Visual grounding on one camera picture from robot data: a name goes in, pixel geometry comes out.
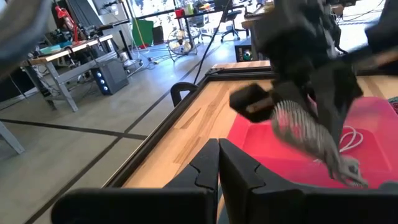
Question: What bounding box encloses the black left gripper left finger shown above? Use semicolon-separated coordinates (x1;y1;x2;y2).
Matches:
51;138;220;224

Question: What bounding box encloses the green panel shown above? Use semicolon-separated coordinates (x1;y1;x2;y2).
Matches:
132;18;155;48

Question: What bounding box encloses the black computer tower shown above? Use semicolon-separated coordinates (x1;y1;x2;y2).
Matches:
91;58;130;96

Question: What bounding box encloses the pink plastic bin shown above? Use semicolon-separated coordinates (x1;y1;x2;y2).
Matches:
226;95;398;190

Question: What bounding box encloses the light blue USB cable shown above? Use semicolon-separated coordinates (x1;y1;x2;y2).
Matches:
313;125;364;163

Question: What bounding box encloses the red desk lamp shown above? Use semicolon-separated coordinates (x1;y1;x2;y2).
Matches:
54;5;80;43

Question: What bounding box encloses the black office chair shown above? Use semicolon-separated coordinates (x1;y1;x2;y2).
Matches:
220;9;249;43

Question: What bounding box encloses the computer case with lit fan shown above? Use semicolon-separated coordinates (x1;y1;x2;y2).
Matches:
234;44;259;63

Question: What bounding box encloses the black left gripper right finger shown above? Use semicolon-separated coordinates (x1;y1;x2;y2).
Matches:
219;138;398;224

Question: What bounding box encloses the round floor fan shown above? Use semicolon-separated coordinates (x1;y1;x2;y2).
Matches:
167;27;199;57

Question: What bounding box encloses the wooden top metal workbench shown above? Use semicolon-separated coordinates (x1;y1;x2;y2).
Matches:
27;33;114;113

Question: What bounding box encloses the grey table leg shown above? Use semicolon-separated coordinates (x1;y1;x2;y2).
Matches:
0;120;25;156

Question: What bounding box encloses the black hanging cable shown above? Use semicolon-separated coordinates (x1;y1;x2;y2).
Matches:
192;0;233;85

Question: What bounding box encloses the teal plastic bin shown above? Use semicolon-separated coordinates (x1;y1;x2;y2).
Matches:
378;180;398;191

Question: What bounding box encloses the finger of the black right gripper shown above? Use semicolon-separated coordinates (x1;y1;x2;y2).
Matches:
275;81;318;119
310;58;364;147

